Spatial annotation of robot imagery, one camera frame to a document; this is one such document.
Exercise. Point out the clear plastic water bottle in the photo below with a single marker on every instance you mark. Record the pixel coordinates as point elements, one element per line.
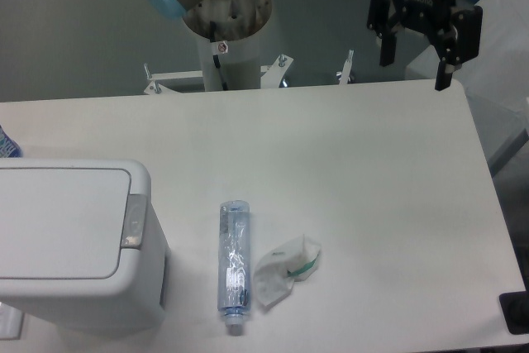
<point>233,273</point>

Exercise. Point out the blue patterned packet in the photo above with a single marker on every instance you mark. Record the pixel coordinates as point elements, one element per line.
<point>8,147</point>

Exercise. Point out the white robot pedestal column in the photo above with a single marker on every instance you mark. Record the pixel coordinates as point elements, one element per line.
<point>228,28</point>

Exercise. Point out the white metal base bracket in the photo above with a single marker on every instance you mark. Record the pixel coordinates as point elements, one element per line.
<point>221,76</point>

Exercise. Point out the grey trash can push button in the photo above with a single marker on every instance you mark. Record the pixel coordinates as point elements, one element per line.
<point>134,221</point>

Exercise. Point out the black clamp at table edge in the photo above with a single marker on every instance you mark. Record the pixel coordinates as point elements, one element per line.
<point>515,311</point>

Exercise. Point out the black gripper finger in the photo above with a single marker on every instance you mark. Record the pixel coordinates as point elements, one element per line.
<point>385,25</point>
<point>459,44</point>

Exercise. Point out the white plastic trash can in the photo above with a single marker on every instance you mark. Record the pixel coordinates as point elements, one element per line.
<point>61,255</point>

